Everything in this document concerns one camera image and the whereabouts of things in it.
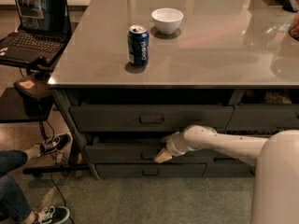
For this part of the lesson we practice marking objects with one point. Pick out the black device with note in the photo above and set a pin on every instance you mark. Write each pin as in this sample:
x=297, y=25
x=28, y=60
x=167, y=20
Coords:
x=33, y=88

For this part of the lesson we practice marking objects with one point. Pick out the black laptop stand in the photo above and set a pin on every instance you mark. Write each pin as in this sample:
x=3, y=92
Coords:
x=17, y=106

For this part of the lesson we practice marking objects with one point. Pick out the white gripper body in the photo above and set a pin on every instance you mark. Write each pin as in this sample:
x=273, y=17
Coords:
x=171, y=145

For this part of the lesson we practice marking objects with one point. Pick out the black sneaker foot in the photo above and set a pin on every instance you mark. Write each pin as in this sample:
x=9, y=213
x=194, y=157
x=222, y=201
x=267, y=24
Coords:
x=52, y=215
x=56, y=143

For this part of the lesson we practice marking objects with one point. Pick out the black sneaker upper foot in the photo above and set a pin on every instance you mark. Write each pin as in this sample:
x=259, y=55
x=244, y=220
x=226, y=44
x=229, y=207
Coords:
x=56, y=143

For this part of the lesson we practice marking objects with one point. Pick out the white ceramic bowl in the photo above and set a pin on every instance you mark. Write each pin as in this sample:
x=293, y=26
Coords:
x=167, y=20

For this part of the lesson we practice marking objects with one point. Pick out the blue jeans upper leg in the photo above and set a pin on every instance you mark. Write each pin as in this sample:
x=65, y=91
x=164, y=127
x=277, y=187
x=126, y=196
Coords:
x=11, y=160

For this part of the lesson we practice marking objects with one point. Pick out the black open laptop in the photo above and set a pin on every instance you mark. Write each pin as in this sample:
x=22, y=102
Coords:
x=44, y=32

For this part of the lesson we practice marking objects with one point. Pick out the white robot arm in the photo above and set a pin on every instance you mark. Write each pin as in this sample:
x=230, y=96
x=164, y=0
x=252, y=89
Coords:
x=275, y=197

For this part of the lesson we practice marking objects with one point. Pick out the black sneaker lower foot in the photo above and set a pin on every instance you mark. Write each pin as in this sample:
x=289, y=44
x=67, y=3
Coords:
x=52, y=215

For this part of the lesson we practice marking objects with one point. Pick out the grey drawer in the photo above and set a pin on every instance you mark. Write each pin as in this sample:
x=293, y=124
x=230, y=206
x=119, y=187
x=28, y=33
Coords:
x=148, y=118
x=228, y=170
x=150, y=170
x=142, y=151
x=264, y=118

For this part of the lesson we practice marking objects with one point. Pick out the blue jeans lower leg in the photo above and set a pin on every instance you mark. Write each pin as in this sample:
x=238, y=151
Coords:
x=13, y=203

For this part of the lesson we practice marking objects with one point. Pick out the brown object right edge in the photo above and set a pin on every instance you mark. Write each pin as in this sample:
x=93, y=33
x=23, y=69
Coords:
x=294, y=27

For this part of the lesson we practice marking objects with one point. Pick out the blue jeans leg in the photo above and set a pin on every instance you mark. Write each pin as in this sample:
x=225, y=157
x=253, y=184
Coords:
x=13, y=203
x=11, y=160

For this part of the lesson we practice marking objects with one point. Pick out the blue soda can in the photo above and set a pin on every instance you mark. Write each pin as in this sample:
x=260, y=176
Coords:
x=138, y=42

